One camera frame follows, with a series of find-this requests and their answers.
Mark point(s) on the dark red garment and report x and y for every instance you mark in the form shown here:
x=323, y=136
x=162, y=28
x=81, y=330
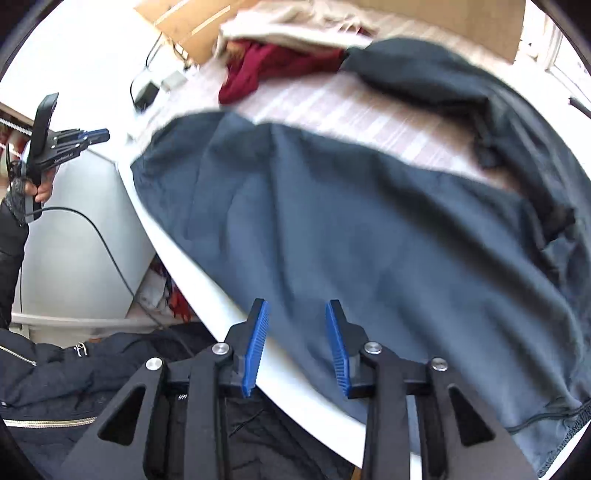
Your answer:
x=249, y=63

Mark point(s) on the pink plaid table cloth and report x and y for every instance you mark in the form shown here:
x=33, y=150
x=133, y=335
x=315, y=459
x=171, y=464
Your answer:
x=342, y=106

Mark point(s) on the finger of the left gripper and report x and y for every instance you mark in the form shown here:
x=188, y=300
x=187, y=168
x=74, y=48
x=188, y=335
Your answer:
x=94, y=141
x=100, y=134

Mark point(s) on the dark grey trousers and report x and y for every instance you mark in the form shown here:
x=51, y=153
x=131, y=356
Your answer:
x=431, y=264

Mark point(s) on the beige garment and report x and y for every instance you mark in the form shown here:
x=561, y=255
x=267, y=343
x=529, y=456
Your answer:
x=305, y=26

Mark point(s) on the black jacket with zippers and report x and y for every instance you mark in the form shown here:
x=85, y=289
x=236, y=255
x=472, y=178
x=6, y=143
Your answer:
x=50, y=396

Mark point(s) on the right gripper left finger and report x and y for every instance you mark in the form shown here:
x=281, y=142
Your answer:
x=168, y=421

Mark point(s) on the person left forearm sleeve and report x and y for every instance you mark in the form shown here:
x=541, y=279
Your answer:
x=13, y=236

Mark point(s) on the person left hand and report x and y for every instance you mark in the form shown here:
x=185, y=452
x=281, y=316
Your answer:
x=43, y=192

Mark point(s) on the slatted wooden panel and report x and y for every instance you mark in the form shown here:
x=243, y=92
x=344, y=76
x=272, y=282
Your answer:
x=191, y=24

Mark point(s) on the white power strip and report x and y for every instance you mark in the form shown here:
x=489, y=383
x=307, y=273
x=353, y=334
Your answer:
x=173, y=81

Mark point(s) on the light wooden board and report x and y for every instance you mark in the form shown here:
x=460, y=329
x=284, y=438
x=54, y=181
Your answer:
x=494, y=24

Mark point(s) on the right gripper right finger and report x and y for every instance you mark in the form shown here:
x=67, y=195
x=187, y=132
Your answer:
x=460, y=434

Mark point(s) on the black power adapter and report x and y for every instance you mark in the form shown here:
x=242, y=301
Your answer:
x=145, y=97

